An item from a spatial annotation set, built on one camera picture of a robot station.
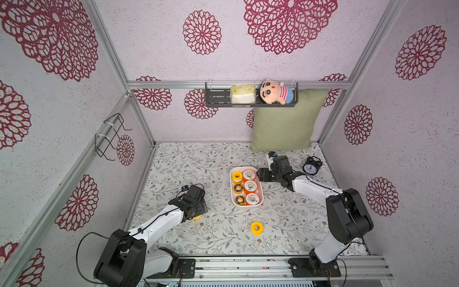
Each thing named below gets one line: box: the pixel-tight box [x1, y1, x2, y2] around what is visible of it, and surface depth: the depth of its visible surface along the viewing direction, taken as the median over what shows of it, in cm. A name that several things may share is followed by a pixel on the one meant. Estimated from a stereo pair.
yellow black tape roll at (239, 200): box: [234, 194, 246, 206], surface depth 94 cm
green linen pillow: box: [251, 88, 330, 152], surface depth 100 cm
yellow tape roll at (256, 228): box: [250, 221, 264, 237], surface depth 85 cm
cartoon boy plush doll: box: [259, 78, 296, 105], surface depth 88 cm
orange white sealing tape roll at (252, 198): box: [245, 192, 260, 206], surface depth 91 cm
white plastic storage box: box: [229, 165, 264, 208], surface depth 97 cm
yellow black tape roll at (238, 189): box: [233, 183, 244, 195], surface depth 99 cm
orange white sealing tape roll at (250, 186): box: [243, 179, 258, 195], surface depth 96 cm
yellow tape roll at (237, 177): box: [231, 171, 244, 185], surface depth 102 cm
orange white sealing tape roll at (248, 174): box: [242, 169, 257, 183], surface depth 101 cm
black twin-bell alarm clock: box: [302, 156, 323, 176], surface depth 103 cm
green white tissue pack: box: [230, 83, 257, 105], surface depth 92 cm
